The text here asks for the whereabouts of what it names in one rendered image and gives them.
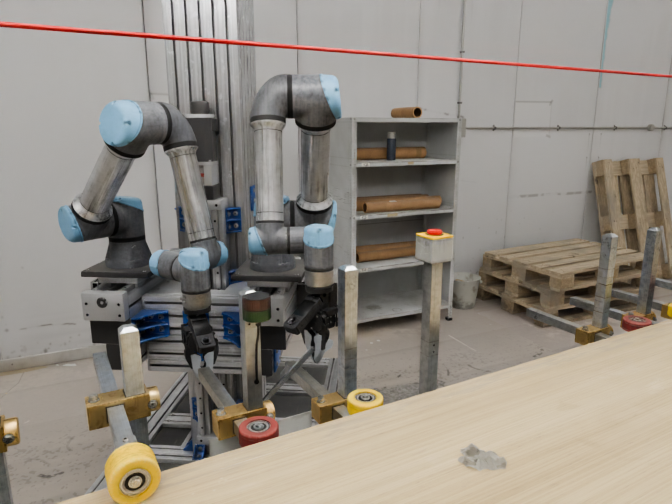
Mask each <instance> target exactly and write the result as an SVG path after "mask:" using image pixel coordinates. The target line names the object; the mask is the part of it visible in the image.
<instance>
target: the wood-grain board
mask: <svg viewBox="0 0 672 504"><path fill-rule="evenodd" d="M471 443H473V444H474V445H476V446H477V447H478V448H479V449H481V450H484V451H485V452H487V451H489V450H490V451H494V452H495V453H497V455H498V456H499V457H504V458H505V460H506V461H507V465H506V469H499V470H498V469H497V470H495V469H494V470H493V471H492V470H489V469H483V470H481V471H478V470H477V469H475V468H473V467H470V466H468V467H466V466H464V464H463V463H462V464H461V463H460V462H459V461H458V458H459V457H461V456H464V455H462V453H461V452H460V450H461V448H466V447H468V446H469V445H470V444H471ZM137 504H672V319H670V320H667V321H664V322H660V323H657V324H654V325H650V326H647V327H644V328H640V329H637V330H634V331H630V332H627V333H624V334H620V335H617V336H614V337H610V338H607V339H603V340H600V341H597V342H593V343H590V344H587V345H583V346H580V347H577V348H573V349H570V350H567V351H563V352H560V353H557V354H553V355H550V356H547V357H543V358H540V359H537V360H533V361H530V362H527V363H523V364H520V365H517V366H513V367H510V368H507V369H503V370H500V371H497V372H493V373H490V374H487V375H483V376H480V377H477V378H473V379H470V380H467V381H463V382H460V383H456V384H453V385H450V386H446V387H443V388H440V389H436V390H433V391H430V392H426V393H423V394H420V395H416V396H413V397H410V398H406V399H403V400H400V401H396V402H393V403H390V404H386V405H383V406H380V407H376V408H373V409H370V410H366V411H363V412H360V413H356V414H353V415H350V416H346V417H343V418H340V419H336V420H333V421H330V422H326V423H323V424H319V425H316V426H313V427H309V428H306V429H303V430H299V431H296V432H293V433H289V434H286V435H283V436H279V437H276V438H273V439H269V440H266V441H263V442H259V443H256V444H253V445H249V446H246V447H243V448H239V449H236V450H233V451H229V452H226V453H223V454H219V455H216V456H213V457H209V458H206V459H203V460H199V461H196V462H193V463H189V464H186V465H183V466H179V467H176V468H172V469H169V470H166V471H162V472H161V479H160V483H159V485H158V487H157V489H156V490H155V492H154V493H153V494H152V495H151V496H150V497H148V498H147V499H146V500H144V501H142V502H140V503H137Z"/></svg>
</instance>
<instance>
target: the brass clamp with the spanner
mask: <svg viewBox="0 0 672 504"><path fill-rule="evenodd" d="M224 410H225V412H226V414H225V415H224V416H217V415H216V413H217V409H216V410H212V428H213V431H214V433H215V435H216V436H217V438H218V440H219V441H220V440H224V439H227V438H231V437H234V436H236V435H235V433H234V421H235V420H238V419H242V418H247V419H248V418H251V417H255V416H267V417H271V418H273V419H275V408H274V405H273V403H272V402H271V401H270V400H266V401H263V407H260V408H257V409H253V410H249V411H248V410H247V408H246V407H245V406H244V404H243V403H239V404H236V405H232V406H228V407H224Z"/></svg>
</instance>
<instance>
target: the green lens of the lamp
mask: <svg viewBox="0 0 672 504"><path fill-rule="evenodd" d="M242 314H243V320H244V321H246V322H250V323H260V322H265V321H268V320H270V319H271V307H270V309H268V310H266V311H263V312H247V311H245V310H244V309H243V308H242Z"/></svg>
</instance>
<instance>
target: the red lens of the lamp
mask: <svg viewBox="0 0 672 504"><path fill-rule="evenodd" d="M269 295H270V294H269ZM243 296H244V295H243ZM243 296H242V308H243V309H244V310H247V311H263V310H267V309H269V308H270V307H271V295H270V296H269V298H267V299H264V300H258V301H250V300H245V299H244V298H243Z"/></svg>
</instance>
